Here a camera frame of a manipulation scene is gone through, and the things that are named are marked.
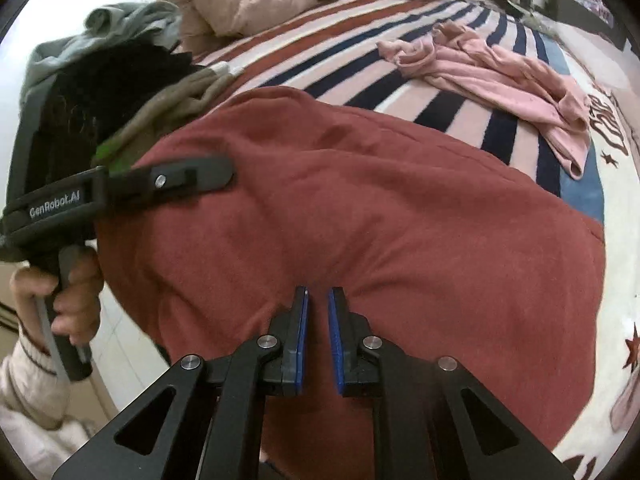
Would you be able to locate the person's left hand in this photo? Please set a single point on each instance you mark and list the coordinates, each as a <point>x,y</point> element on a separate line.
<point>82,280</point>

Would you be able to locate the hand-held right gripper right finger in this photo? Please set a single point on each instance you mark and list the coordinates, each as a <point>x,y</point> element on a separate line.
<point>336,345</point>

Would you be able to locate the grey cloth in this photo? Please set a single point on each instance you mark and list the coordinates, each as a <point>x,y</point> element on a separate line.
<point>115,17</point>

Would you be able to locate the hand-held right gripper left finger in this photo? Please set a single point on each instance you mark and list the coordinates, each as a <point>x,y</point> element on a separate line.
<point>301,340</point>

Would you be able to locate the black shelf unit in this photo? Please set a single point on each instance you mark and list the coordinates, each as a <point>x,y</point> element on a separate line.
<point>585,5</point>

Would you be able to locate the red sweatshirt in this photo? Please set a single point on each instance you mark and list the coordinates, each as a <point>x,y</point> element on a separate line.
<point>375,210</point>

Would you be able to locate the striped printed blanket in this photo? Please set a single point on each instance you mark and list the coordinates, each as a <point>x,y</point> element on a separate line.
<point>350,40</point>

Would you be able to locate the pink shirt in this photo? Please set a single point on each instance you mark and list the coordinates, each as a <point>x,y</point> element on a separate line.
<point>500,80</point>

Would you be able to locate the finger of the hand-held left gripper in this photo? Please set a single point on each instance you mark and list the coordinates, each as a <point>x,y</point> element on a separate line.
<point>190,175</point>

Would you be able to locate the person's left forearm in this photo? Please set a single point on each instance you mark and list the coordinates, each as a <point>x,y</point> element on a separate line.
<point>25,385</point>

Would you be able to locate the black cloth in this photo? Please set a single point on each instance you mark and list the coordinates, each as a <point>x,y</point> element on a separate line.
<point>100,90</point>

